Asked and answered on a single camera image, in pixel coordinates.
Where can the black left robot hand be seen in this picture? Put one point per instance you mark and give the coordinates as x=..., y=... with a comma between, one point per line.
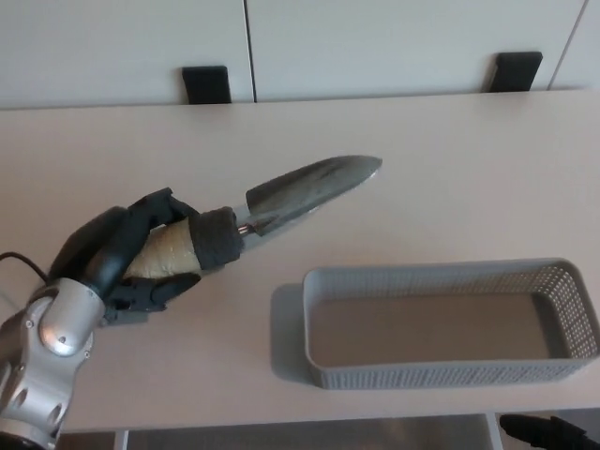
x=94, y=244

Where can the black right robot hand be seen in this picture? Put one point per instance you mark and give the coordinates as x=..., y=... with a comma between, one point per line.
x=553, y=426

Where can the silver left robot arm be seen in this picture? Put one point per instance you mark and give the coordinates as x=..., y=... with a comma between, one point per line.
x=51, y=328

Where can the grey perforated plastic container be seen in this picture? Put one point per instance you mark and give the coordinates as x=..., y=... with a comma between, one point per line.
x=445, y=374

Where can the white desk leg frame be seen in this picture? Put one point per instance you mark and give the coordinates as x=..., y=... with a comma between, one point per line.
x=493, y=431
x=121, y=440

